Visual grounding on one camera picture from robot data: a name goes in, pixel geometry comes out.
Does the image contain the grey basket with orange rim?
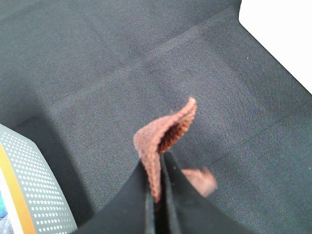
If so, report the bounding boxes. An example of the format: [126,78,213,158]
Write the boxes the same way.
[0,125,78,234]

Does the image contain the brown towel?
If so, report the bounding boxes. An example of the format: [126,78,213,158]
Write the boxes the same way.
[133,97,217,203]

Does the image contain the blue cloth in basket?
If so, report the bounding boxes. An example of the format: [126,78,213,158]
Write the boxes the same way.
[0,194,8,218]

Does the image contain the black fabric table mat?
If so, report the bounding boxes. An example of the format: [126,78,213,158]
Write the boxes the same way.
[0,0,312,234]

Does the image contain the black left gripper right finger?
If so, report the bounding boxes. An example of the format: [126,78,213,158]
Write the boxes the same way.
[156,153,253,234]

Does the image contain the white bin with grey rim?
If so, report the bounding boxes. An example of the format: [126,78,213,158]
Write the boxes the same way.
[239,0,312,92]

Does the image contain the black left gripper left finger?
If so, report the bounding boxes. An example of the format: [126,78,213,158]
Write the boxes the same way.
[74,163,156,234]

